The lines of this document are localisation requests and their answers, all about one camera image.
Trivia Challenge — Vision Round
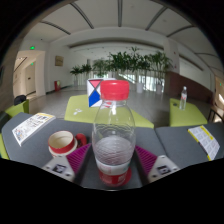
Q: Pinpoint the white printed booklet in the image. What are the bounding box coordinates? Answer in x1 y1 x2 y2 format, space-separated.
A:
11 112 57 147

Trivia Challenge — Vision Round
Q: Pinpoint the yellow-edged printed booklet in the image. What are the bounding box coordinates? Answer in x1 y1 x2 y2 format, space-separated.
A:
187 125 221 162

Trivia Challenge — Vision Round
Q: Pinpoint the row of potted green plants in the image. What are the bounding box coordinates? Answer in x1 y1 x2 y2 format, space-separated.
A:
69 46 174 94

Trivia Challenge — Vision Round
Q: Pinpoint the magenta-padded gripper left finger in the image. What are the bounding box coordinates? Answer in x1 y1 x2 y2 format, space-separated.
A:
42 143 92 185

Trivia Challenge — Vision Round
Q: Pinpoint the white cube with coloured triangles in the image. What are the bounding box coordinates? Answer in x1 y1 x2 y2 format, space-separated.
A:
86 78 104 109

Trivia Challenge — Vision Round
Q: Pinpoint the red and white patterned mug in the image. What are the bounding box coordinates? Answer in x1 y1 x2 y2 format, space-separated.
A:
47 130 88 158

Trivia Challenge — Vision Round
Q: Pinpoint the black chair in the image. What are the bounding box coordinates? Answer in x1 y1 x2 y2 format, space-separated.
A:
13 94 28 107

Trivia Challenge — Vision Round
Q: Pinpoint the lime green chair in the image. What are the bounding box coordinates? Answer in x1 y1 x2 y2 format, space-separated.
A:
4 99 30 118

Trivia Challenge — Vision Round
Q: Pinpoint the clear red-capped water bottle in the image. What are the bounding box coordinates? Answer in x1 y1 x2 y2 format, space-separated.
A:
91 79 137 188

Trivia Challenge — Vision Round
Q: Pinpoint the framed wall picture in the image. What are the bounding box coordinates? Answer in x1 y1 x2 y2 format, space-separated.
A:
54 55 65 67

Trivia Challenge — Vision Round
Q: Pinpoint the lime green table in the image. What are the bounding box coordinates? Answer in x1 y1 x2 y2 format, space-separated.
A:
169 97 208 128
64 94 155 129

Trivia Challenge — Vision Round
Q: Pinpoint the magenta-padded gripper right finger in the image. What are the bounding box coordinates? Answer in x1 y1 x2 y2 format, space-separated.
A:
133 145 181 185

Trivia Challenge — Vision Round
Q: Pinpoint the small clear water bottle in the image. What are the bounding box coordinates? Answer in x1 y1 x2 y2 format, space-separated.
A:
178 86 188 111

